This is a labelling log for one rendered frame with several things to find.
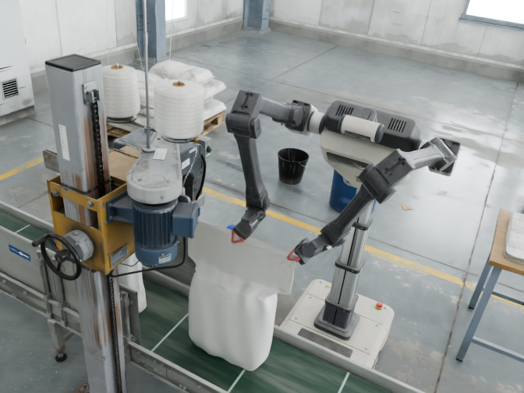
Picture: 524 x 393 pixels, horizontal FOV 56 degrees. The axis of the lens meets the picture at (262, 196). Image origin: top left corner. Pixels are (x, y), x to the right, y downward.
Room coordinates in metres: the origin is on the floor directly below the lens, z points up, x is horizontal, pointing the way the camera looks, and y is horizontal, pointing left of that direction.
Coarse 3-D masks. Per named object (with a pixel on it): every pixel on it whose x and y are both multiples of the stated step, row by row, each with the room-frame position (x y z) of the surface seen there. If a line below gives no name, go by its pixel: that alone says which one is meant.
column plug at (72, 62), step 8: (64, 56) 1.48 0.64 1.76; (72, 56) 1.49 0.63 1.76; (80, 56) 1.50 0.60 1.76; (48, 64) 1.41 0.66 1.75; (56, 64) 1.40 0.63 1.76; (64, 64) 1.41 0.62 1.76; (72, 64) 1.42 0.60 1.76; (80, 64) 1.42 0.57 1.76; (88, 64) 1.43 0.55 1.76; (96, 64) 1.46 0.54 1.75
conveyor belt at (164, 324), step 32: (0, 224) 2.45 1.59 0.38; (160, 288) 2.02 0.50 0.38; (160, 320) 1.78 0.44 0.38; (160, 352) 1.58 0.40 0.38; (192, 352) 1.60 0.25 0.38; (288, 352) 1.66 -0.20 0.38; (224, 384) 1.44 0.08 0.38; (256, 384) 1.46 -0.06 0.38; (288, 384) 1.48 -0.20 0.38; (320, 384) 1.50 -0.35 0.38; (352, 384) 1.51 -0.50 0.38
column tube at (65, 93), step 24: (48, 72) 1.41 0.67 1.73; (72, 72) 1.37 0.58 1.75; (96, 72) 1.45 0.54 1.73; (72, 96) 1.37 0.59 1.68; (72, 120) 1.38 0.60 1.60; (72, 144) 1.38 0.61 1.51; (72, 168) 1.39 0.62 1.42; (96, 168) 1.42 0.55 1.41; (96, 192) 1.41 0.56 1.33; (72, 216) 1.40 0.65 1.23; (96, 216) 1.40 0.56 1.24; (96, 288) 1.37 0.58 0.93; (96, 312) 1.37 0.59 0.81; (120, 312) 1.47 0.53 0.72; (96, 336) 1.38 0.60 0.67; (120, 336) 1.46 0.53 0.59; (96, 360) 1.39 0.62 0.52; (120, 360) 1.45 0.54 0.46; (96, 384) 1.39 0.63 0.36
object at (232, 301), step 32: (192, 256) 1.73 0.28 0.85; (224, 256) 1.65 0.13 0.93; (256, 256) 1.60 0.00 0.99; (192, 288) 1.66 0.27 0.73; (224, 288) 1.59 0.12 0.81; (256, 288) 1.58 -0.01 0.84; (288, 288) 1.55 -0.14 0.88; (192, 320) 1.64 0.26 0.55; (224, 320) 1.56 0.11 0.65; (256, 320) 1.52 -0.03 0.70; (224, 352) 1.57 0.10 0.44; (256, 352) 1.51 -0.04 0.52
